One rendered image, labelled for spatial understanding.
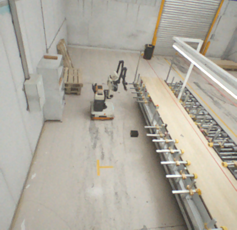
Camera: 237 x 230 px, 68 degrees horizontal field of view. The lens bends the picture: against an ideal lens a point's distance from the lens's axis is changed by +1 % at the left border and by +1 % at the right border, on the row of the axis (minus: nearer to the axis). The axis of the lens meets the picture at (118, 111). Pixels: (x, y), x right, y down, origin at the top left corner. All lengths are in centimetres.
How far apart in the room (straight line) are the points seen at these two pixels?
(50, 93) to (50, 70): 61
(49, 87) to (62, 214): 265
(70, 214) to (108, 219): 66
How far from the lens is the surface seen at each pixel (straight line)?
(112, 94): 483
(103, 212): 358
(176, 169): 361
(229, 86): 272
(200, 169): 346
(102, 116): 500
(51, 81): 438
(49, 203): 370
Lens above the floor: 328
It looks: 36 degrees down
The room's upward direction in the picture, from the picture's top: 9 degrees clockwise
